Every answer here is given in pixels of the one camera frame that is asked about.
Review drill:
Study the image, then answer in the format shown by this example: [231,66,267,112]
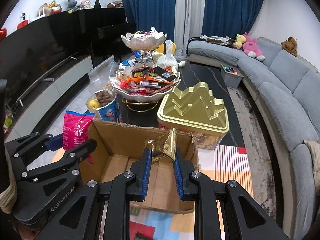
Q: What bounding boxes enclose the colourful patterned tablecloth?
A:
[51,144,254,240]

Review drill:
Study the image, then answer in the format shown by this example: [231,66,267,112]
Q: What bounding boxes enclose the grey storage bin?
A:
[221,64,244,88]

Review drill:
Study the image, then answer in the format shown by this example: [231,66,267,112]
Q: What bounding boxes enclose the yellow plush toy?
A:
[233,34,247,49]

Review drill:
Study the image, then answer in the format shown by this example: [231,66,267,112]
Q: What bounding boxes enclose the pink snack bag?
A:
[62,110,94,151]

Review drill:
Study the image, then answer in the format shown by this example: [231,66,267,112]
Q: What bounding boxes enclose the tiered white snack bowl stand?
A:
[107,27,185,106]

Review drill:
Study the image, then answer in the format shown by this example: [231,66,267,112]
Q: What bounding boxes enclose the clear zip bag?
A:
[88,55,119,93]

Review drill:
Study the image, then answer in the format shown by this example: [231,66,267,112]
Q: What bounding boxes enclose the brown teddy bear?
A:
[281,36,297,57]

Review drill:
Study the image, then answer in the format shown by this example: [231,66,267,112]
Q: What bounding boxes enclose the black television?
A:
[0,17,75,100]

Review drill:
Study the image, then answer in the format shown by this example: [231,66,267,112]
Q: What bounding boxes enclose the clear jar of nuts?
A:
[86,89,123,122]

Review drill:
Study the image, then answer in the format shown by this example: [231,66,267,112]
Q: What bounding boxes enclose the pink plush toy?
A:
[242,33,265,61]

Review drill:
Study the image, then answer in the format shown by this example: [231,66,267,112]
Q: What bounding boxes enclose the grey bunny plush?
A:
[67,0,77,10]

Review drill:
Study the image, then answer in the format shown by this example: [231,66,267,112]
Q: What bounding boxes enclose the blue curtains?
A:
[123,0,264,47]

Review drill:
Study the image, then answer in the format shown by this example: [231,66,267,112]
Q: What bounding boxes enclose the grey sectional sofa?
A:
[187,37,319,239]

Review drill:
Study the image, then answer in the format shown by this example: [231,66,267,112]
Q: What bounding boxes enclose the white TV cabinet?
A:
[4,55,93,142]

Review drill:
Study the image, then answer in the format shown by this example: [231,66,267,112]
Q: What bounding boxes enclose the brown cardboard box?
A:
[79,119,200,214]

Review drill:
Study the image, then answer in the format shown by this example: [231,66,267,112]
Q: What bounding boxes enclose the gold candy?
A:
[145,128,177,164]

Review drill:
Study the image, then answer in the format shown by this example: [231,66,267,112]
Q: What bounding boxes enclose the gold mountain lid tin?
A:
[157,82,229,150]

